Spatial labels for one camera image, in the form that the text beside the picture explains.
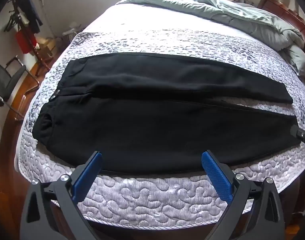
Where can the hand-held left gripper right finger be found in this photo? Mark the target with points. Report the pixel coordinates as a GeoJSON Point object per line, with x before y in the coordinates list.
{"type": "Point", "coordinates": [216, 175]}

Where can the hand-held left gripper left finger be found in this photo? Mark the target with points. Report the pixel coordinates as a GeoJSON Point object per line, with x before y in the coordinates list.
{"type": "Point", "coordinates": [88, 172]}

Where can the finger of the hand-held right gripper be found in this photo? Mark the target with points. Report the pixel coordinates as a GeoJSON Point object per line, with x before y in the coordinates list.
{"type": "Point", "coordinates": [301, 135]}

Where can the black pants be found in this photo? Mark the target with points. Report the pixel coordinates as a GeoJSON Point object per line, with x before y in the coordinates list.
{"type": "Point", "coordinates": [155, 125]}

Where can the wooden headboard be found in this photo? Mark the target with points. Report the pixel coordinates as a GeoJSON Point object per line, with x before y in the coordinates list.
{"type": "Point", "coordinates": [290, 15]}

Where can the black office chair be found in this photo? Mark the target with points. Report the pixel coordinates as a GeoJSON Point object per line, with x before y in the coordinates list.
{"type": "Point", "coordinates": [7, 80]}

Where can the cardboard box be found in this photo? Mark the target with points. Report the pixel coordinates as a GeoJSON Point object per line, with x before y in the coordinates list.
{"type": "Point", "coordinates": [46, 47]}

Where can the grey duvet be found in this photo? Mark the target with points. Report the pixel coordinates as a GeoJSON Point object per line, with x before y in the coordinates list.
{"type": "Point", "coordinates": [245, 15]}

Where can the wooden coat rack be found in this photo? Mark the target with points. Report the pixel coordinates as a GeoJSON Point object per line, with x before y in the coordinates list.
{"type": "Point", "coordinates": [33, 47]}

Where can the grey quilted bed cover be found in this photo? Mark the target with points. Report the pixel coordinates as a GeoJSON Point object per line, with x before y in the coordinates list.
{"type": "Point", "coordinates": [147, 37]}

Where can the dark hanging clothes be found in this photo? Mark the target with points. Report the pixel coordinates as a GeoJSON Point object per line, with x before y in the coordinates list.
{"type": "Point", "coordinates": [30, 12]}

